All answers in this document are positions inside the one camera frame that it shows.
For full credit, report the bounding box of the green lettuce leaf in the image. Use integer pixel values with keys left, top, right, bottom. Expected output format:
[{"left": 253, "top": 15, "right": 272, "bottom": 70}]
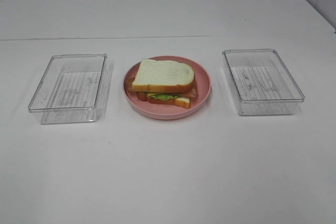
[{"left": 148, "top": 93, "right": 179, "bottom": 101}]

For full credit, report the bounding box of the bread slice tray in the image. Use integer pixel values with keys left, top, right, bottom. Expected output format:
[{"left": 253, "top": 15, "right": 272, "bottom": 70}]
[
  {"left": 132, "top": 59, "right": 195, "bottom": 93},
  {"left": 136, "top": 92, "right": 191, "bottom": 109}
]

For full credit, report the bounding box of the pink bacon strip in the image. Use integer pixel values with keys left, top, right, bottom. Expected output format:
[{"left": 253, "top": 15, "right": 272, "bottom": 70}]
[{"left": 178, "top": 84, "right": 198, "bottom": 99}]

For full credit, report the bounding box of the brown bacon strip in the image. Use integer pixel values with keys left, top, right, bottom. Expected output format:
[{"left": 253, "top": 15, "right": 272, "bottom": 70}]
[{"left": 125, "top": 77, "right": 135, "bottom": 92}]

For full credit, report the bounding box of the right clear plastic tray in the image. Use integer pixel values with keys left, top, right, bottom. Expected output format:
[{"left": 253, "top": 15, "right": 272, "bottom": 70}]
[{"left": 222, "top": 49, "right": 305, "bottom": 116}]

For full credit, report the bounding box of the clear plastic tray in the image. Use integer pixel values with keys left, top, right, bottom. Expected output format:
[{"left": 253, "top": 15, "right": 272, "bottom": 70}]
[
  {"left": 28, "top": 53, "right": 109, "bottom": 124},
  {"left": 222, "top": 49, "right": 305, "bottom": 116}
]

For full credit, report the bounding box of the left clear plastic tray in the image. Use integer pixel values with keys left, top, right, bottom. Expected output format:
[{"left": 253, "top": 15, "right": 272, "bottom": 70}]
[{"left": 28, "top": 53, "right": 109, "bottom": 124}]

